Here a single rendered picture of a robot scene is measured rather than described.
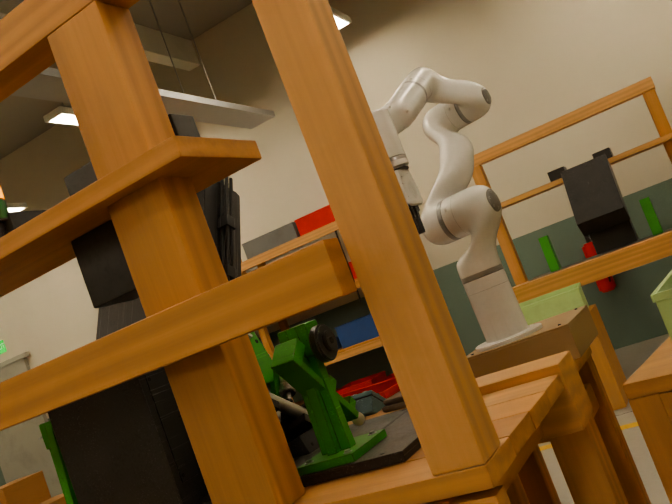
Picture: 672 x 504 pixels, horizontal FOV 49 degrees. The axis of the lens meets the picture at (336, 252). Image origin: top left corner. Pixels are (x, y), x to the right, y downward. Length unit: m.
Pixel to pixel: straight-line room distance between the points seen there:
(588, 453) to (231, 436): 0.80
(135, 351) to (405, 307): 0.51
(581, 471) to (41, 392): 1.14
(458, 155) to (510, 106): 5.03
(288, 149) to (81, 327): 3.64
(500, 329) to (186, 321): 1.00
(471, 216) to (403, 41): 5.64
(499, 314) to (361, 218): 0.95
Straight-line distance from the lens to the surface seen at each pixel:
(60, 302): 10.01
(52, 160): 9.96
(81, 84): 1.49
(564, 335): 1.95
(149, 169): 1.32
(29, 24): 1.60
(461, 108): 2.27
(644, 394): 1.80
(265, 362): 1.80
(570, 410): 1.68
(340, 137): 1.15
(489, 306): 2.03
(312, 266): 1.13
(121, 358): 1.40
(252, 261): 7.45
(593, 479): 1.77
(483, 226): 2.00
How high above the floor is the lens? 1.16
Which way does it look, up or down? 5 degrees up
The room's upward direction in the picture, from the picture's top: 21 degrees counter-clockwise
